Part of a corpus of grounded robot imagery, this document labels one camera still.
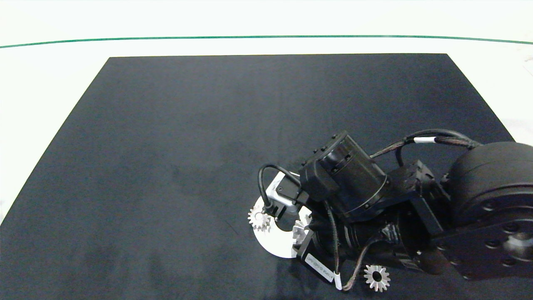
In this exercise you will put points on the dark mat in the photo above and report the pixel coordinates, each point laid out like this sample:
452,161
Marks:
166,166

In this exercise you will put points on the boxy silver wrist camera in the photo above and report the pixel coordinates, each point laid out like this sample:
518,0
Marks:
278,190

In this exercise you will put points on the small steel gear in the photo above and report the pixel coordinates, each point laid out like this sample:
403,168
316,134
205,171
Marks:
299,233
384,281

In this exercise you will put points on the round white plate with pins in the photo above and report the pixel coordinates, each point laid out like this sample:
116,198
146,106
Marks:
275,246

